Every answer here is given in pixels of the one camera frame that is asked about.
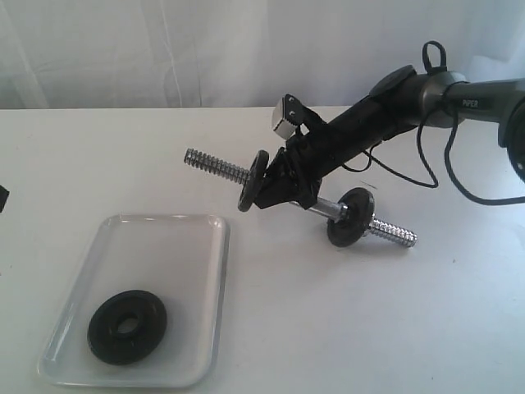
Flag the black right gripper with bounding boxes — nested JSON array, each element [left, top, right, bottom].
[[255, 96, 396, 208]]

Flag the chrome threaded dumbbell bar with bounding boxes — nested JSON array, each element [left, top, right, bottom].
[[184, 148, 418, 248]]

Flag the black weight plate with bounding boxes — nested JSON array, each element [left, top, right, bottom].
[[87, 290, 167, 365]]

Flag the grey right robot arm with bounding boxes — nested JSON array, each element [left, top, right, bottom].
[[254, 66, 524, 209]]

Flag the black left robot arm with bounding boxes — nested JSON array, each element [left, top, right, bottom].
[[0, 186, 10, 213]]

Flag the white rectangular plastic tray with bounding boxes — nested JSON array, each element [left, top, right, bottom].
[[37, 214, 230, 390]]

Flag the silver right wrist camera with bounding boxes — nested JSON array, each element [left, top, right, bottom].
[[272, 94, 304, 140]]

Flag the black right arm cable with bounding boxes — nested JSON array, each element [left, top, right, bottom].
[[340, 39, 525, 205]]

